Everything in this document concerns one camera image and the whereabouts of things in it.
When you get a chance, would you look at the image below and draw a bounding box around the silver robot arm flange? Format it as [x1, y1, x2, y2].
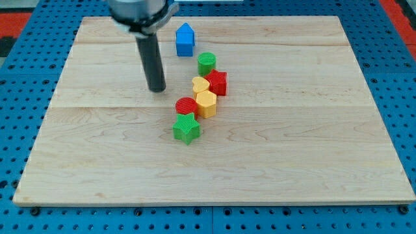
[107, 0, 179, 38]

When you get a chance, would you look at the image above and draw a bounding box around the yellow hexagon block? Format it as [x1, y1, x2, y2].
[196, 90, 217, 118]

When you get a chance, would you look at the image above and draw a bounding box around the green star block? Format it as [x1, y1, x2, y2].
[172, 112, 200, 145]

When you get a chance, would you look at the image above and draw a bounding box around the red cylinder block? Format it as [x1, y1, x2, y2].
[175, 97, 198, 120]

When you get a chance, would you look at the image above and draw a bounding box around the yellow heart block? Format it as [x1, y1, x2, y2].
[192, 77, 210, 99]

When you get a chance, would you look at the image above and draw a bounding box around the red star block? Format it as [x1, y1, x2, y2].
[204, 69, 228, 96]

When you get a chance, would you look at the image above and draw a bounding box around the green cylinder block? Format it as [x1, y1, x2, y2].
[198, 52, 216, 77]

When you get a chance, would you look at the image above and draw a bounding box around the blue house-shaped block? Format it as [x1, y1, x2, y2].
[175, 22, 195, 57]

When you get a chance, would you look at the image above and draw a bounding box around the light wooden board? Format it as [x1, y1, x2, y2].
[13, 16, 415, 207]

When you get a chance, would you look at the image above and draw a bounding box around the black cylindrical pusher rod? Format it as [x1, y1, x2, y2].
[136, 34, 166, 93]

